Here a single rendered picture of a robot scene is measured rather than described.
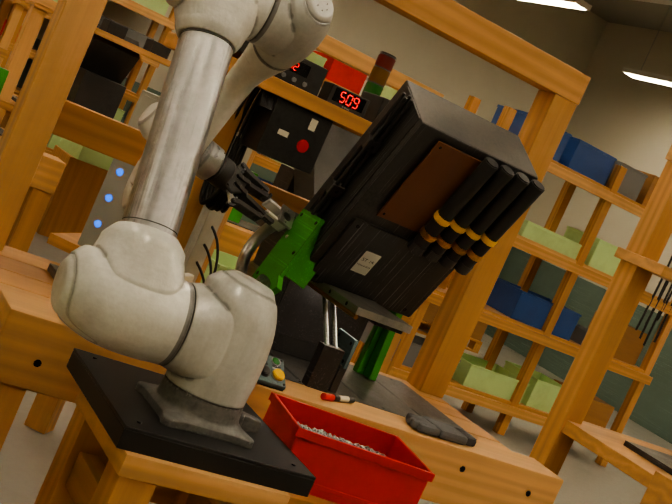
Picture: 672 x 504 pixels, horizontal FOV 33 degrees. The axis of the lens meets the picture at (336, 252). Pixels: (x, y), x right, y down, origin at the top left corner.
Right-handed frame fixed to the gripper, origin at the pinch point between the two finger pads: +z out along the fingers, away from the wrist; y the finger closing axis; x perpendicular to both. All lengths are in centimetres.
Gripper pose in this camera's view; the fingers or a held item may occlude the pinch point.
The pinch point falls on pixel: (274, 215)
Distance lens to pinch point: 279.1
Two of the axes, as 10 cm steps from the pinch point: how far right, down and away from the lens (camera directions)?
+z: 6.7, 5.5, 4.9
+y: 1.5, -7.5, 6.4
